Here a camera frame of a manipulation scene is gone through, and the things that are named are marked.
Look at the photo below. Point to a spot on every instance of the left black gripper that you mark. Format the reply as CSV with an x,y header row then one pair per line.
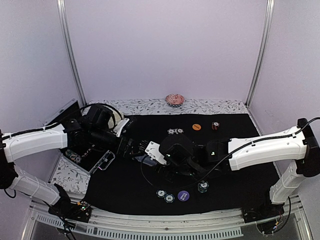
x,y
129,147

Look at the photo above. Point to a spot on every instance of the floral patterned tablecloth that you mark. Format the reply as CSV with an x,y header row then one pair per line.
x,y
75,180

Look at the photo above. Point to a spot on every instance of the purple small blind button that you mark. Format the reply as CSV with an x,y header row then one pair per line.
x,y
183,196

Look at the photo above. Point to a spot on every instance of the aluminium frame post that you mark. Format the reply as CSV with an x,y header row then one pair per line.
x,y
268,17
69,49

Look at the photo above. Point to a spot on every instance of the black poker table mat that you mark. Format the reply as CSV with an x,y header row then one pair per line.
x,y
129,187

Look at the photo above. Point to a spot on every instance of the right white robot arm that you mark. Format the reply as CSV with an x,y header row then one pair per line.
x,y
297,144

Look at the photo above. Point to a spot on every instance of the orange big blind button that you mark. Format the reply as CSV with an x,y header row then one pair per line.
x,y
196,127

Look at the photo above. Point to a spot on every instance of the left aluminium frame post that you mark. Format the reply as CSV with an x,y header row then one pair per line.
x,y
69,49

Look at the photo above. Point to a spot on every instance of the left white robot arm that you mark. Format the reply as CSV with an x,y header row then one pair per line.
x,y
23,144

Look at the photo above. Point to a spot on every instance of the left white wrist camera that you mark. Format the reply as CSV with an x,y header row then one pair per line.
x,y
120,126

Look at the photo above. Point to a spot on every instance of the blue white ten chip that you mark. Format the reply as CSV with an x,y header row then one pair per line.
x,y
171,131

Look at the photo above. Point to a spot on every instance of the blue green fifty chip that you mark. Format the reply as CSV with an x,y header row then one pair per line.
x,y
161,193

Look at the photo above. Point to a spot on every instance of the red patterned small bowl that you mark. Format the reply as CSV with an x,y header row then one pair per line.
x,y
175,100

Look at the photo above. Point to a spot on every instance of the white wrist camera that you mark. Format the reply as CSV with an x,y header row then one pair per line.
x,y
152,150
120,126

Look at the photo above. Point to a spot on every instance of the green blue chip stack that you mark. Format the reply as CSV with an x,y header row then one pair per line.
x,y
203,186

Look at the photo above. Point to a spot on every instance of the front aluminium rail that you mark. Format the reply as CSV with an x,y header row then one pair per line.
x,y
214,225

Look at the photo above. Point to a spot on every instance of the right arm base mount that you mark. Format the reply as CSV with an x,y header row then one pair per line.
x,y
267,217

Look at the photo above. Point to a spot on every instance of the orange black hundred chip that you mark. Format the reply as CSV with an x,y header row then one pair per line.
x,y
178,131

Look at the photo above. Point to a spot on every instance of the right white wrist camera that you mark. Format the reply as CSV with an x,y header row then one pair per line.
x,y
152,150

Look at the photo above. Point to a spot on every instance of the aluminium poker chip case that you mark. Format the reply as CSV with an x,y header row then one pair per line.
x,y
93,157

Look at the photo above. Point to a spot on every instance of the cream ceramic mug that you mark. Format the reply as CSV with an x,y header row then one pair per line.
x,y
115,119

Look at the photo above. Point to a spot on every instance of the orange hundred chip stack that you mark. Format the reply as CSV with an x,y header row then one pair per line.
x,y
215,125

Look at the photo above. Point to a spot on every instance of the poker chip stack front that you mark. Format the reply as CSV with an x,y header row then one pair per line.
x,y
71,155

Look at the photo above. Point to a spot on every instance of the blue playing card deck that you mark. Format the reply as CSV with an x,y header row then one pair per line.
x,y
146,160

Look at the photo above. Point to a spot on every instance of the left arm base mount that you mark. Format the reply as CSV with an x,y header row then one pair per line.
x,y
65,209

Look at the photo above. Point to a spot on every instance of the right aluminium frame post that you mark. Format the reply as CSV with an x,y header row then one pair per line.
x,y
268,17

